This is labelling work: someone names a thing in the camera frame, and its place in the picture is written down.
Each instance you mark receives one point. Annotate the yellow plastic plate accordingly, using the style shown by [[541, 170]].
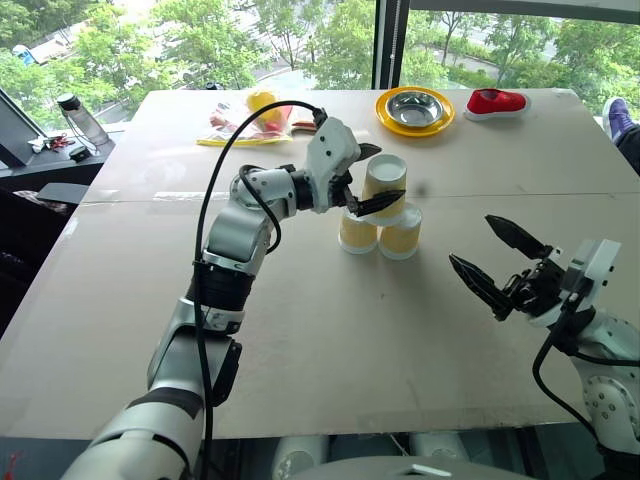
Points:
[[385, 121]]

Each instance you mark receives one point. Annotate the black window frame post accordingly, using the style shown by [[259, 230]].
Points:
[[391, 45]]

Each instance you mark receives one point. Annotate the small black desk object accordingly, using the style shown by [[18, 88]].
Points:
[[79, 152]]

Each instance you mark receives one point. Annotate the crumpled white paper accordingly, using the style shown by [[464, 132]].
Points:
[[39, 144]]

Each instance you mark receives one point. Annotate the yellow toy fruit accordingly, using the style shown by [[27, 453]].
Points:
[[260, 102]]

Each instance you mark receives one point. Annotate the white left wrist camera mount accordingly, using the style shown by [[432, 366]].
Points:
[[330, 145]]

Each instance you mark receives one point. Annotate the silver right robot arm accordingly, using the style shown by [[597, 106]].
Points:
[[610, 395]]

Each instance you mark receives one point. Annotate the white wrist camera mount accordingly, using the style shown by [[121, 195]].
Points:
[[600, 265], [330, 145]]

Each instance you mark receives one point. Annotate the dark side desk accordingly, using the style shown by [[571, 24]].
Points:
[[50, 167]]

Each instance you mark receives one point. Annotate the red white shoe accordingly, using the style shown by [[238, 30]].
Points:
[[495, 102]]

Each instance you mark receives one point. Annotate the clear water bottle black cap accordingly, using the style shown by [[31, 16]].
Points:
[[87, 122]]

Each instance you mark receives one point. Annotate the dark monitor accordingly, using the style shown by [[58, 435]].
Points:
[[15, 135]]

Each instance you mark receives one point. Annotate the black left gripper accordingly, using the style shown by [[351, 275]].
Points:
[[346, 192]]

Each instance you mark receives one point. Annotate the white rounded shape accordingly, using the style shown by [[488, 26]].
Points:
[[440, 445], [300, 457]]

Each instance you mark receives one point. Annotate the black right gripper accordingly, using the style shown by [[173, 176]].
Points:
[[537, 290]]

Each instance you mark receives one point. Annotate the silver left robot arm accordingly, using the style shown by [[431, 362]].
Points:
[[235, 235]]

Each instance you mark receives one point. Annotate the clear plastic bag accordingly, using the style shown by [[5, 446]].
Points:
[[235, 135]]

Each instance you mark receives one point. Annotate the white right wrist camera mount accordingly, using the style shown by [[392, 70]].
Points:
[[600, 265]]

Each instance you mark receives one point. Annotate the stainless steel bowl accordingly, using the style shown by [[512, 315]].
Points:
[[415, 107]]

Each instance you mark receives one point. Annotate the yellow white paper cup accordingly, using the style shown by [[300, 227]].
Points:
[[385, 175], [355, 235], [400, 240]]

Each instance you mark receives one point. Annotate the purple sneaker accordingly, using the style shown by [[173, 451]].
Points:
[[617, 117]]

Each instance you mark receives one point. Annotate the dark trouser leg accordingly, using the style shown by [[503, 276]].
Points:
[[631, 150]]

